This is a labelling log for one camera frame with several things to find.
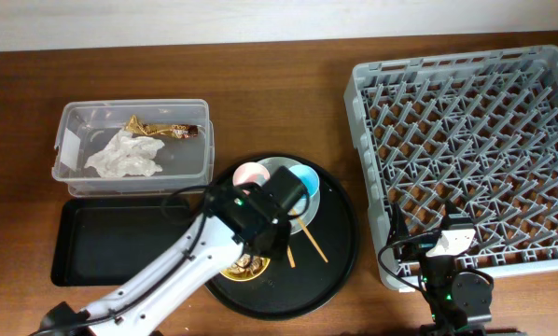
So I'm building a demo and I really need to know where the pink plastic cup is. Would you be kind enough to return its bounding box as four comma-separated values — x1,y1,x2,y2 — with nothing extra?
232,161,271,186

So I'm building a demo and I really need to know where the yellow bowl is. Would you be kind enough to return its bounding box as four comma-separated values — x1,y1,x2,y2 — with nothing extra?
220,254,271,282

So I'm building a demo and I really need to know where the gold snack wrapper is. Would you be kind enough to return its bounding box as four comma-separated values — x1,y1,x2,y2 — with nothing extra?
124,115,199,139

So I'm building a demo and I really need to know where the food scraps and rice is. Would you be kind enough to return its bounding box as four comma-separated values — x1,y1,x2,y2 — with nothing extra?
226,254,265,276

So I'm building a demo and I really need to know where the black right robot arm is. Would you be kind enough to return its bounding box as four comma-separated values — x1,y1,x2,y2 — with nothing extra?
388,202,494,335

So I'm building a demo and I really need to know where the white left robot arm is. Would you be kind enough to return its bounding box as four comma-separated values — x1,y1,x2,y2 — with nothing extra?
38,166,310,335

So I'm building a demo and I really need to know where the grey dishwasher rack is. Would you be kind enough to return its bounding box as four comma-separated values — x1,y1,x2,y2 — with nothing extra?
343,45,558,291

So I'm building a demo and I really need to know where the right wooden chopstick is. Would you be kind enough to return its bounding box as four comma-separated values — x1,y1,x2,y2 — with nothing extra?
289,217,328,263

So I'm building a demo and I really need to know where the wooden chopstick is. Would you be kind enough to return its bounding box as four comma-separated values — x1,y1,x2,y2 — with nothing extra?
286,246,296,269
289,217,328,263

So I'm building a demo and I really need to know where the light grey plate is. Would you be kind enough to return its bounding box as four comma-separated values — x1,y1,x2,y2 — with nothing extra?
258,156,321,235

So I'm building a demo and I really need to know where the left wooden chopstick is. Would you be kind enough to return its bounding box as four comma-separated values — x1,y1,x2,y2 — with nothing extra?
286,246,296,269

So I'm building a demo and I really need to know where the blue plastic cup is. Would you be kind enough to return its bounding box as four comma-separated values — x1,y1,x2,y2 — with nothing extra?
288,164,320,217

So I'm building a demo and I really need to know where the round black serving tray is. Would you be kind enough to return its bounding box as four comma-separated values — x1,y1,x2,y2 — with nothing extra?
205,153,360,320

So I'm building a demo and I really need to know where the crumpled white tissue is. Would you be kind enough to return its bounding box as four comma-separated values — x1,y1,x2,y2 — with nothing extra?
84,130,164,178

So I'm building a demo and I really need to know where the rectangular black tray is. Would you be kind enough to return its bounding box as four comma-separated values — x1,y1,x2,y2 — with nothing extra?
50,197,192,287

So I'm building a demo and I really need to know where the clear plastic bin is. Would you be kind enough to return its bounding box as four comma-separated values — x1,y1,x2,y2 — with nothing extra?
51,99,215,197

